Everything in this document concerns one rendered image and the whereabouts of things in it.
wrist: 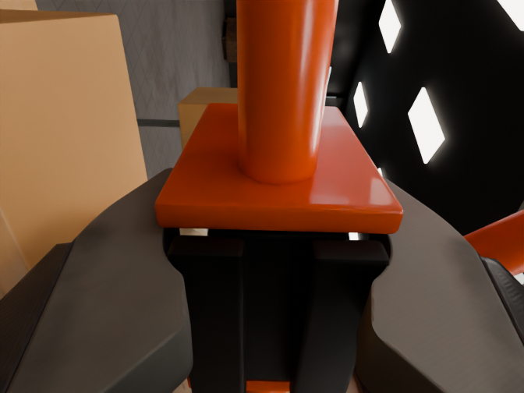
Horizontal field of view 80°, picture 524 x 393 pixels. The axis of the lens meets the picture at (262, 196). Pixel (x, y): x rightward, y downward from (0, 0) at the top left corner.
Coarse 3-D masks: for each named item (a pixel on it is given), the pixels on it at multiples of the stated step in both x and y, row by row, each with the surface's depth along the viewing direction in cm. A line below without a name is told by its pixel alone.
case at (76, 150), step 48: (0, 48) 15; (48, 48) 18; (96, 48) 23; (0, 96) 15; (48, 96) 18; (96, 96) 23; (0, 144) 15; (48, 144) 18; (96, 144) 24; (0, 192) 15; (48, 192) 18; (96, 192) 24; (0, 240) 15; (48, 240) 19; (0, 288) 15
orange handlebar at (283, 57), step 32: (256, 0) 6; (288, 0) 6; (320, 0) 6; (256, 32) 6; (288, 32) 6; (320, 32) 6; (256, 64) 7; (288, 64) 6; (320, 64) 7; (256, 96) 7; (288, 96) 7; (320, 96) 7; (256, 128) 7; (288, 128) 7; (320, 128) 8; (256, 160) 8; (288, 160) 8
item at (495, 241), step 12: (516, 216) 13; (480, 228) 13; (492, 228) 13; (504, 228) 13; (516, 228) 12; (468, 240) 13; (480, 240) 13; (492, 240) 13; (504, 240) 12; (516, 240) 12; (480, 252) 13; (492, 252) 12; (504, 252) 12; (516, 252) 12; (504, 264) 12; (516, 264) 12
